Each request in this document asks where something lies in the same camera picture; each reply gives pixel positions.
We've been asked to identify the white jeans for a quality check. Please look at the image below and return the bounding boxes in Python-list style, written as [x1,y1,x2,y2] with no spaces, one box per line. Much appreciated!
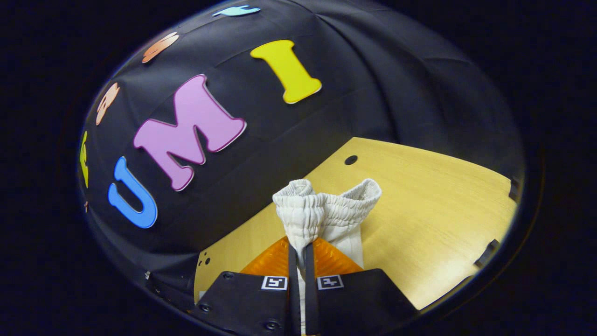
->
[272,178,382,336]

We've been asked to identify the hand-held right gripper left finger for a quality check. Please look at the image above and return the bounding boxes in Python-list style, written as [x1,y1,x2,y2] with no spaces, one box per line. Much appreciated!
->
[192,236,301,336]

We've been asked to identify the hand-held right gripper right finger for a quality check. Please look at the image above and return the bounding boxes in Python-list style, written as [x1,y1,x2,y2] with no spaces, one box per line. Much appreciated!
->
[305,237,419,336]

